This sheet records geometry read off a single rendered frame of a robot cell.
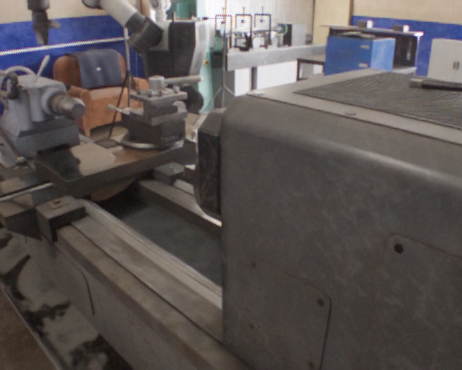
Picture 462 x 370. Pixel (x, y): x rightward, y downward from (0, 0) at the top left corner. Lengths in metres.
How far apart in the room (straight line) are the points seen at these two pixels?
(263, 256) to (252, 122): 0.20
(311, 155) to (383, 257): 0.15
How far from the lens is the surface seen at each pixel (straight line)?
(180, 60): 2.01
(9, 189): 1.61
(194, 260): 1.32
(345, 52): 2.97
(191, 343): 0.90
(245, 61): 5.92
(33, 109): 1.87
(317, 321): 0.63
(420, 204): 0.47
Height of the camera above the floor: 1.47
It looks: 24 degrees down
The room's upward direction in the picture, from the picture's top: straight up
